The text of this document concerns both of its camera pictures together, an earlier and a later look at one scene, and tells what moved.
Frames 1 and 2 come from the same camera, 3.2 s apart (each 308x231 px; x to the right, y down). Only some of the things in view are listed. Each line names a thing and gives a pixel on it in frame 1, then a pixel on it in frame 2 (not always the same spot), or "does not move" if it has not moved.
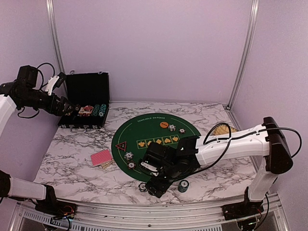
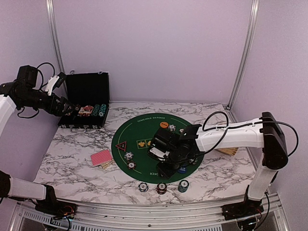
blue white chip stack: x=142 y=187 does not move
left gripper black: x=57 y=110 does not move
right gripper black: x=153 y=191 to x=167 y=173
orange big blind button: x=164 y=124 does not move
